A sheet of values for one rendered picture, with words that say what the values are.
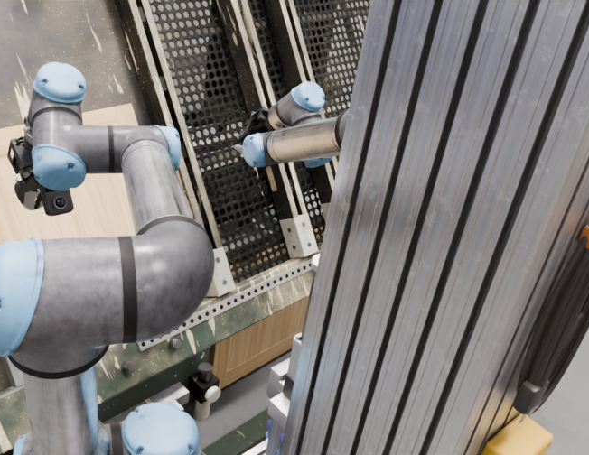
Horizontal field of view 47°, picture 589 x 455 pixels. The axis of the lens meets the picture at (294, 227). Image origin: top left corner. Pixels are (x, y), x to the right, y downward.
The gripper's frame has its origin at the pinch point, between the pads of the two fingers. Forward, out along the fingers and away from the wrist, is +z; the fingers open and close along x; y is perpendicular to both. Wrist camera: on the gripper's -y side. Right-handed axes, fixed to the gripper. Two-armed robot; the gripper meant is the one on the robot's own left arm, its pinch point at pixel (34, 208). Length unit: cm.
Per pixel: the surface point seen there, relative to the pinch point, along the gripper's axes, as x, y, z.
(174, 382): -33, -33, 52
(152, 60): -48, 39, 9
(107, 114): -34.2, 31.4, 17.7
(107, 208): -27.2, 10.7, 28.5
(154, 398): -25, -34, 51
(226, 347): -73, -22, 90
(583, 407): -218, -113, 92
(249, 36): -84, 44, 9
